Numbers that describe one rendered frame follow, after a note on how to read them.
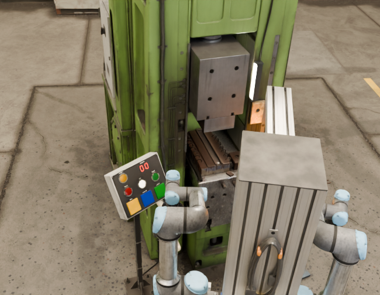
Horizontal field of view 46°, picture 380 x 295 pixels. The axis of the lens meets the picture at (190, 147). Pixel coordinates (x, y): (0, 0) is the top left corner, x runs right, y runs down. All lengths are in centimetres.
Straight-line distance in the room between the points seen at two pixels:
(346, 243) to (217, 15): 138
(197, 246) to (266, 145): 206
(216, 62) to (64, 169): 244
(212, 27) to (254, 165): 140
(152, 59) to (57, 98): 322
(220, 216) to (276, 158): 188
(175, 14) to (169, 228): 115
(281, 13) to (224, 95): 57
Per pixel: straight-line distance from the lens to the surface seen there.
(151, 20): 247
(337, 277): 215
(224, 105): 269
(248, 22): 267
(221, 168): 299
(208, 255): 351
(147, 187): 268
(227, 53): 257
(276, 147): 141
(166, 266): 214
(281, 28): 279
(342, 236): 201
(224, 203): 313
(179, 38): 256
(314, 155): 141
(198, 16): 255
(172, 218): 195
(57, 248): 384
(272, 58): 286
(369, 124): 559
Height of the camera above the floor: 286
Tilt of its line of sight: 37 degrees down
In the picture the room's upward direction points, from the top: 2 degrees clockwise
